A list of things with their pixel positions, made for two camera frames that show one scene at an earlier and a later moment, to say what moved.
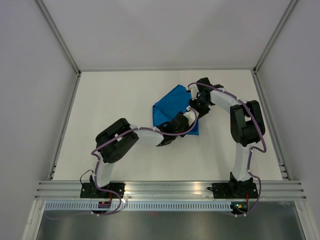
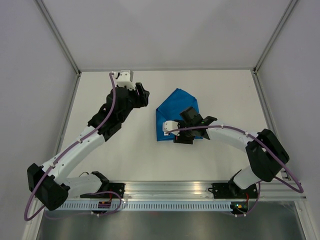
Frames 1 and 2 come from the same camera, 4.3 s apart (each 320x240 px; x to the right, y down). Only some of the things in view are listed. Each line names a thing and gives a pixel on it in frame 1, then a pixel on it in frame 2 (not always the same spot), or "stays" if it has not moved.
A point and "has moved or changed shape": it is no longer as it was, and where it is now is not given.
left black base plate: (90, 190) stays
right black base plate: (234, 190) stays
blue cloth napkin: (176, 100) has moved or changed shape
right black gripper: (192, 104) -> (182, 139)
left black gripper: (188, 127) -> (142, 100)
